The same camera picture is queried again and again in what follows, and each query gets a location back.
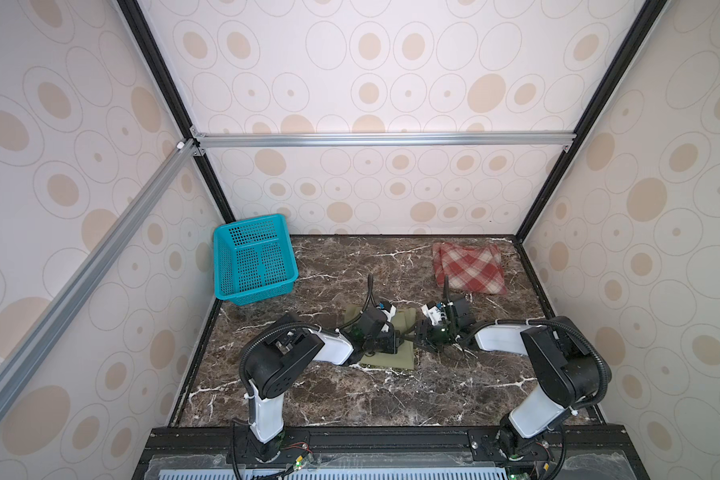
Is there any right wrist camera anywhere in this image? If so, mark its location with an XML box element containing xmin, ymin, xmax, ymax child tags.
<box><xmin>421</xmin><ymin>303</ymin><xmax>447</xmax><ymax>326</ymax></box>

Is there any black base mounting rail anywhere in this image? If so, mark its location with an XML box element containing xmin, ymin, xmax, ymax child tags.
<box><xmin>133</xmin><ymin>425</ymin><xmax>648</xmax><ymax>479</ymax></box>

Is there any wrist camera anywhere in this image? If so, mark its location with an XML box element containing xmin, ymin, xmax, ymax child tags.
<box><xmin>421</xmin><ymin>303</ymin><xmax>447</xmax><ymax>326</ymax></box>
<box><xmin>377</xmin><ymin>302</ymin><xmax>397</xmax><ymax>322</ymax></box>

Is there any teal plastic basket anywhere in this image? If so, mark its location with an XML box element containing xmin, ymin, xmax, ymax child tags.
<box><xmin>213</xmin><ymin>214</ymin><xmax>299</xmax><ymax>306</ymax></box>

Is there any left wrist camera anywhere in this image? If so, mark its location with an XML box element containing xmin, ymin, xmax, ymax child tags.
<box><xmin>377</xmin><ymin>302</ymin><xmax>397</xmax><ymax>322</ymax></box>

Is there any olive green skirt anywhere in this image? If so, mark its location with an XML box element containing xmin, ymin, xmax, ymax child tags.
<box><xmin>339</xmin><ymin>300</ymin><xmax>416</xmax><ymax>370</ymax></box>

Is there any diagonal aluminium left rail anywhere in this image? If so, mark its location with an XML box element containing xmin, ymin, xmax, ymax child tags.
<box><xmin>0</xmin><ymin>139</ymin><xmax>197</xmax><ymax>422</ymax></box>

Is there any red plaid skirt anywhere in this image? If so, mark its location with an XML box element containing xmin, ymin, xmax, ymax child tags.
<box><xmin>432</xmin><ymin>242</ymin><xmax>508</xmax><ymax>295</ymax></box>

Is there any horizontal aluminium back rail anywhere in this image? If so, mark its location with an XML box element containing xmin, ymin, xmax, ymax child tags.
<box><xmin>196</xmin><ymin>131</ymin><xmax>576</xmax><ymax>149</ymax></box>

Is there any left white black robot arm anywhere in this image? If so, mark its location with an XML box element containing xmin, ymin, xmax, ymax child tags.
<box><xmin>239</xmin><ymin>275</ymin><xmax>402</xmax><ymax>445</ymax></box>

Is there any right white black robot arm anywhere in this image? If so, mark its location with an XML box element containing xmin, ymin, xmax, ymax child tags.
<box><xmin>414</xmin><ymin>283</ymin><xmax>612</xmax><ymax>455</ymax></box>

